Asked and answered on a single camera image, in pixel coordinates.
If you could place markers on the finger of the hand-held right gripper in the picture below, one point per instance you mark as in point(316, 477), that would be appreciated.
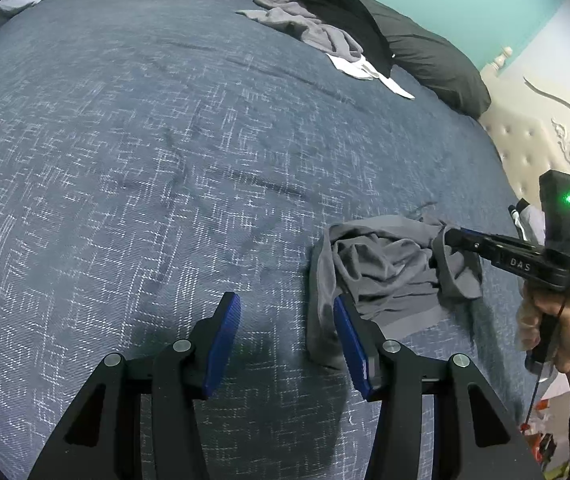
point(470, 242)

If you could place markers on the crumpled grey garment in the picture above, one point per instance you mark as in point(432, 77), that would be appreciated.
point(310, 25)

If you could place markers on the colourful clutter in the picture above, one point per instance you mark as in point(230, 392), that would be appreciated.
point(547, 440)

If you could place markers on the black garment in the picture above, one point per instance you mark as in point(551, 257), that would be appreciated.
point(330, 0)

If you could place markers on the white garment with dark stripes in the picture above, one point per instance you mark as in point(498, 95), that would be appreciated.
point(530, 220)

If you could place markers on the dark grey pillow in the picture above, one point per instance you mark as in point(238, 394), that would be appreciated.
point(435, 60)

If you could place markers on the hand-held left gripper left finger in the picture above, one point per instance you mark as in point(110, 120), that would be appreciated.
point(225, 340)

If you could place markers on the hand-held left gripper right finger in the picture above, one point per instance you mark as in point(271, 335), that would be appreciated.
point(350, 345)

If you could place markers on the cream tufted headboard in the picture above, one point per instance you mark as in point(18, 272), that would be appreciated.
point(525, 130)

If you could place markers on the grey shirt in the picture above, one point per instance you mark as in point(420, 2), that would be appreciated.
point(380, 270)

